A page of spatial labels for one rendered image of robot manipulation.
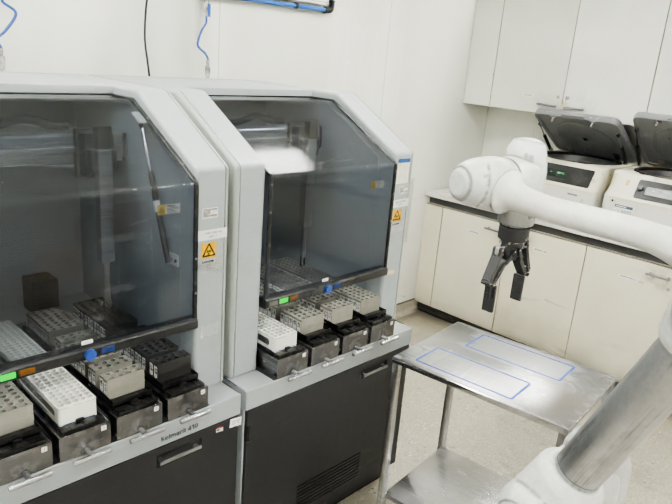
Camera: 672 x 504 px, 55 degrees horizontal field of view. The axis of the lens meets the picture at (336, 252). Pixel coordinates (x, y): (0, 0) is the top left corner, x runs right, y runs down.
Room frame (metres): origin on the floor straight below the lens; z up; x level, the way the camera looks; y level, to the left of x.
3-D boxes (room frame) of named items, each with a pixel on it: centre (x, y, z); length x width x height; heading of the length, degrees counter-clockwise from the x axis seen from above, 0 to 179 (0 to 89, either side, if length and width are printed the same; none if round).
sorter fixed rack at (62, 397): (1.54, 0.73, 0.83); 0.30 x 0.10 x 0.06; 46
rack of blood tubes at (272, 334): (2.05, 0.25, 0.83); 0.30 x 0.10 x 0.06; 46
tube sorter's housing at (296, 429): (2.45, 0.33, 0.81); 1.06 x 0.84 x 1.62; 46
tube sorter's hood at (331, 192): (2.31, 0.19, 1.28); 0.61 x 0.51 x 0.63; 136
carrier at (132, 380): (1.58, 0.56, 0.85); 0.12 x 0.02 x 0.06; 137
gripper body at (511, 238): (1.54, -0.43, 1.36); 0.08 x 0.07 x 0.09; 136
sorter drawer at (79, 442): (1.63, 0.83, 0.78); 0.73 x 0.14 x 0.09; 46
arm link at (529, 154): (1.53, -0.42, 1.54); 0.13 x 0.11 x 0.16; 130
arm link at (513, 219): (1.54, -0.43, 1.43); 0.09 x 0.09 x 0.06
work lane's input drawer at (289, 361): (2.15, 0.34, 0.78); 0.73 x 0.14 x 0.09; 46
